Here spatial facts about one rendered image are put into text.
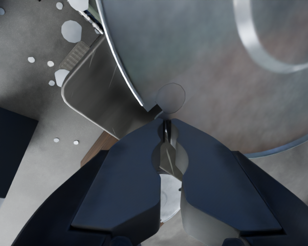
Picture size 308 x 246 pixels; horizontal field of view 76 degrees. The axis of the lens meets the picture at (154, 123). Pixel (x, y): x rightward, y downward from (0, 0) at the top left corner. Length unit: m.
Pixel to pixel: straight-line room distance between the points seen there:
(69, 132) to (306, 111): 0.94
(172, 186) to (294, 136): 0.62
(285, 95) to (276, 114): 0.02
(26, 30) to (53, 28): 0.09
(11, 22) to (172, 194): 0.86
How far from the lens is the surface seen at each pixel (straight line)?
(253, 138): 0.20
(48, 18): 0.91
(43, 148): 1.09
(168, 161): 0.17
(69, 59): 0.75
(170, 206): 0.89
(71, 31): 0.25
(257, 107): 0.19
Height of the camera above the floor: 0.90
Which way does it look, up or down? 57 degrees down
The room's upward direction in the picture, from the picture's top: 146 degrees clockwise
